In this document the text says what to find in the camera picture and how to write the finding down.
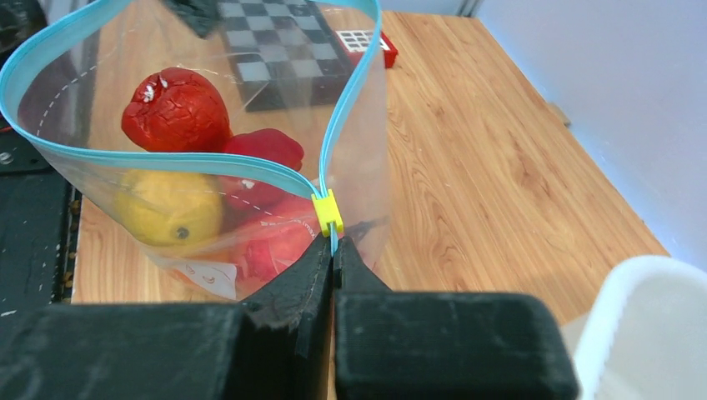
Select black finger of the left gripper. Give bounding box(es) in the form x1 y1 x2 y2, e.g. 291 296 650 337
163 0 223 39

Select red toy window block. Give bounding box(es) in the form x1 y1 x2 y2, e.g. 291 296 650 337
335 30 399 69

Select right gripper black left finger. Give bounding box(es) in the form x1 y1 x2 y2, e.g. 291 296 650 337
1 237 332 399

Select red toy chili pepper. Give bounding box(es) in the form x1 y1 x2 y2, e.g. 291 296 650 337
219 127 305 213

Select clear zip top bag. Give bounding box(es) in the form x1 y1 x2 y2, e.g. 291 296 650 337
1 1 391 300

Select small red toy tomato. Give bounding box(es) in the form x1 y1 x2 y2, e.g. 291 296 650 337
121 67 232 153

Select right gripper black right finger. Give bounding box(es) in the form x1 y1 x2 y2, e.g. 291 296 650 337
333 237 579 399

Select red toy apple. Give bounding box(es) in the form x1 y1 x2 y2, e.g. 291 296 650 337
230 195 320 295

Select yellow toy lemon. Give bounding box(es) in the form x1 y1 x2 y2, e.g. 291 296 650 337
113 169 224 248

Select small wooden wedge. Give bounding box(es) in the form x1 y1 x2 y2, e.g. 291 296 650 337
547 102 571 128

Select black white checkerboard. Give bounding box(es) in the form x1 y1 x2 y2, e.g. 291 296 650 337
218 0 354 112

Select white plastic basket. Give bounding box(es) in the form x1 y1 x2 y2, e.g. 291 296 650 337
564 255 706 399

